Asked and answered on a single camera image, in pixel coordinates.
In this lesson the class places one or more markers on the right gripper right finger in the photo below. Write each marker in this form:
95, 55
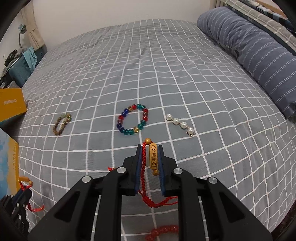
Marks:
207, 209

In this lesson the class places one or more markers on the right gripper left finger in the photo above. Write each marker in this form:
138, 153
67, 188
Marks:
92, 207

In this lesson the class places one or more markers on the white cardboard box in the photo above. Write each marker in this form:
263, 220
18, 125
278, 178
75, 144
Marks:
12, 107

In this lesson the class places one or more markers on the teal suitcase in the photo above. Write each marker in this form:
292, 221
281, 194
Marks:
19, 71

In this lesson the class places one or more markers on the grey checked bed sheet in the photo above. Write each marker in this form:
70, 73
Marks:
94, 98

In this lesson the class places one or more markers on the blue striped pillow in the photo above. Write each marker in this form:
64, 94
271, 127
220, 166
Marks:
265, 59

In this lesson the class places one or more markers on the teal cloth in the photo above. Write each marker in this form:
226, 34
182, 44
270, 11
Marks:
30, 58

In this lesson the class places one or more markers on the blue desk lamp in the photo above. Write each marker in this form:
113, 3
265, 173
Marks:
22, 29

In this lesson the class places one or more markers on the folded patterned quilt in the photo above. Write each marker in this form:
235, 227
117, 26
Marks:
277, 26

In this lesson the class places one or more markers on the beige left curtain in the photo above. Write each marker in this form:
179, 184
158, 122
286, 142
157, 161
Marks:
35, 38

